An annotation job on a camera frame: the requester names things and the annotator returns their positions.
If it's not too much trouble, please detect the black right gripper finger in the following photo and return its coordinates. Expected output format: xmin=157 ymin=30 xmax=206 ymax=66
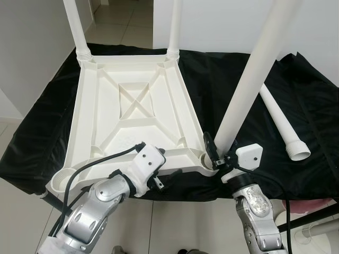
xmin=203 ymin=132 xmax=221 ymax=166

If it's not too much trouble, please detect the white plastic children table top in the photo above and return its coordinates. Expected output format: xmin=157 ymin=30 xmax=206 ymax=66
xmin=47 ymin=52 xmax=219 ymax=197

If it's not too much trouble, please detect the white tapered plastic table leg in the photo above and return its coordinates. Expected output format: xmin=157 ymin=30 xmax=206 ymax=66
xmin=213 ymin=0 xmax=304 ymax=155
xmin=63 ymin=0 xmax=93 ymax=60
xmin=258 ymin=84 xmax=311 ymax=161
xmin=167 ymin=0 xmax=184 ymax=58

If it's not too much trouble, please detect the pink cloth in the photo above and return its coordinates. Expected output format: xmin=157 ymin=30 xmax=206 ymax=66
xmin=289 ymin=200 xmax=324 ymax=212

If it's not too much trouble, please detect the black metal rod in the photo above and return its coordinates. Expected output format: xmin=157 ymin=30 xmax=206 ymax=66
xmin=38 ymin=190 xmax=60 ymax=208
xmin=278 ymin=203 xmax=339 ymax=232

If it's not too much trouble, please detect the white round stand base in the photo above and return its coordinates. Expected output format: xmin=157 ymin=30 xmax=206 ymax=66
xmin=291 ymin=212 xmax=339 ymax=254

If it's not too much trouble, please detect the black cloth table cover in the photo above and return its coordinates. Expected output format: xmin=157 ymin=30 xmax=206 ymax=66
xmin=0 ymin=42 xmax=339 ymax=203

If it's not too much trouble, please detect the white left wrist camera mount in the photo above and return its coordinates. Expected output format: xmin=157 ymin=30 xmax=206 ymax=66
xmin=127 ymin=144 xmax=166 ymax=197

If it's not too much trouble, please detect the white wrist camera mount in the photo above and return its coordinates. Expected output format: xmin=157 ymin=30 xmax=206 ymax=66
xmin=127 ymin=144 xmax=166 ymax=197
xmin=222 ymin=143 xmax=264 ymax=183

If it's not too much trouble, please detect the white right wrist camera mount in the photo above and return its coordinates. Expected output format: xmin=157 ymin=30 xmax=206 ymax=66
xmin=222 ymin=143 xmax=264 ymax=183

